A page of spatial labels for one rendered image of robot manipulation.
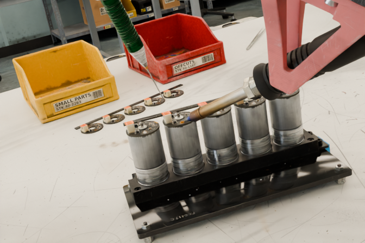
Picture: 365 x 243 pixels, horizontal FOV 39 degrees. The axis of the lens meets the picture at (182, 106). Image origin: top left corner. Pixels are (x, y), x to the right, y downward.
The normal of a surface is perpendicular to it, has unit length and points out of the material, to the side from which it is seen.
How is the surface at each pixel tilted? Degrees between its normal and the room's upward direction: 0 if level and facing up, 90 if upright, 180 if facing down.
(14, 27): 90
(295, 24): 88
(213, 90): 0
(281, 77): 99
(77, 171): 0
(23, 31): 90
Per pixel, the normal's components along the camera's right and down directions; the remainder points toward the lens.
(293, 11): -0.47, 0.36
